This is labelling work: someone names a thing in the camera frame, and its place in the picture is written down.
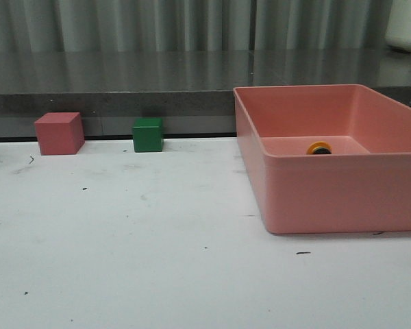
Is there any yellow mushroom push button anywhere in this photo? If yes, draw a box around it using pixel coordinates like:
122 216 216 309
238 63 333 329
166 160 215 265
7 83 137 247
306 141 332 155

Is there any green cube block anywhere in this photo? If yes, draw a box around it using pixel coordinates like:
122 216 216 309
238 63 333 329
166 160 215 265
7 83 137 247
132 118 164 153

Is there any grey stone counter ledge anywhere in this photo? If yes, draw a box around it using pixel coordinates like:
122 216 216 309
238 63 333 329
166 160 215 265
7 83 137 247
0 49 411 141

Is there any pink cube block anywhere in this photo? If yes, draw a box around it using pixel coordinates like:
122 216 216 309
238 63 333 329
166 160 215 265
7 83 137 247
34 112 85 156

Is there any pink plastic bin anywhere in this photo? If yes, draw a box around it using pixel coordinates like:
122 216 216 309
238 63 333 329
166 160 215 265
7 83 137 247
234 84 411 234

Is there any white appliance in background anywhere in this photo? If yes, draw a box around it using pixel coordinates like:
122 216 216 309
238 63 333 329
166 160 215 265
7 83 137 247
385 0 411 53

